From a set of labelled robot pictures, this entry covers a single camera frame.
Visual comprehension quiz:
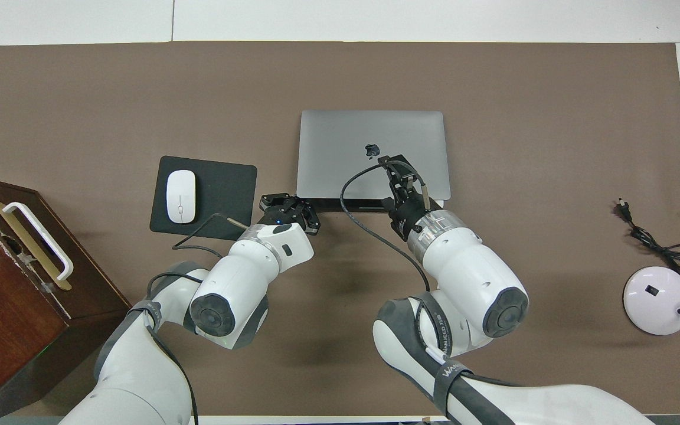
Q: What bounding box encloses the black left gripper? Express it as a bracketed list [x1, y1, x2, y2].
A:
[259, 193, 321, 236]

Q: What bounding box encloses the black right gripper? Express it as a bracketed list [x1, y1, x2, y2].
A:
[378, 155, 431, 241]

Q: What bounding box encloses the silver apple laptop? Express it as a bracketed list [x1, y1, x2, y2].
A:
[296, 110, 452, 212]

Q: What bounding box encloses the black mouse pad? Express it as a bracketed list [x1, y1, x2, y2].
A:
[149, 155, 258, 242]

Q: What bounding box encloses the white computer mouse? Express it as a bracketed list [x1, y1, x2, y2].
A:
[166, 170, 197, 224]

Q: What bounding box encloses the brown table mat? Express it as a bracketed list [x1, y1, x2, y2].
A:
[0, 41, 680, 417]

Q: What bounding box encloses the white desk lamp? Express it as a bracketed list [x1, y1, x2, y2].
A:
[623, 229, 680, 336]

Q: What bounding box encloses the dark brown wooden box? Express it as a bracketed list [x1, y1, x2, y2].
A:
[0, 172, 132, 423]

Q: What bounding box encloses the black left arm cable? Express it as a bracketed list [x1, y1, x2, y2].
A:
[146, 214, 253, 425]

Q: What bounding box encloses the white box handle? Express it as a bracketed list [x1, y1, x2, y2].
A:
[2, 202, 74, 281]

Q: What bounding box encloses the black lamp power cable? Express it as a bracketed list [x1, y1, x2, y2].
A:
[617, 199, 680, 279]

